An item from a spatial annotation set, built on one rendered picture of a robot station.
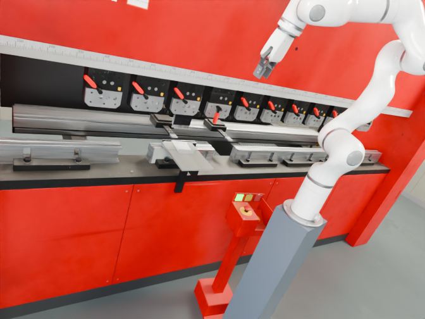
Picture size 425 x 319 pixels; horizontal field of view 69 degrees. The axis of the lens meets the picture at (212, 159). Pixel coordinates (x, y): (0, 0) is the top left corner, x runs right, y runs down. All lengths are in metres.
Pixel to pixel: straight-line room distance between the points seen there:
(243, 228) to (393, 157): 1.91
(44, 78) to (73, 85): 0.15
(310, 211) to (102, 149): 0.99
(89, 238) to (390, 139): 2.64
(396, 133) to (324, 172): 1.97
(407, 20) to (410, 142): 2.02
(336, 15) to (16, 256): 1.61
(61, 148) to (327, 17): 1.17
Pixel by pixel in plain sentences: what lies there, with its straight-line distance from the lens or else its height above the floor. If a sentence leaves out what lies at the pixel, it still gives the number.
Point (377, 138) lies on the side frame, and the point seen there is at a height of 1.06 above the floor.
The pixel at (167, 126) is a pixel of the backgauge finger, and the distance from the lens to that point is 1.85.
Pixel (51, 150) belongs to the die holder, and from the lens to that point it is 1.54.
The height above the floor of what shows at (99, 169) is 0.87.
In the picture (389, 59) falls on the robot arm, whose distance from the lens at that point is 1.37.
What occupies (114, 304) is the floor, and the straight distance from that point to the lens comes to 2.13.
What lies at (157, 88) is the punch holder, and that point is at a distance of 1.50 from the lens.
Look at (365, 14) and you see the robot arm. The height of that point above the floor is 1.82.
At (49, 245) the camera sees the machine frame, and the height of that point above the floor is 0.49.
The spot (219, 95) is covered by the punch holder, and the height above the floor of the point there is 1.30.
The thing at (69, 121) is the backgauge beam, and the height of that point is 0.97.
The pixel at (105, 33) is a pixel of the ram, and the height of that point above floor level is 1.48.
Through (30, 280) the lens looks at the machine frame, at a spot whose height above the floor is 0.27.
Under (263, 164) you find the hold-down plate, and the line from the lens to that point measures 2.06.
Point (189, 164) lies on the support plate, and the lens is 1.52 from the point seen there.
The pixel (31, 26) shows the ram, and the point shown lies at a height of 1.45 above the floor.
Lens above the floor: 1.72
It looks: 26 degrees down
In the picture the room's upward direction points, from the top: 19 degrees clockwise
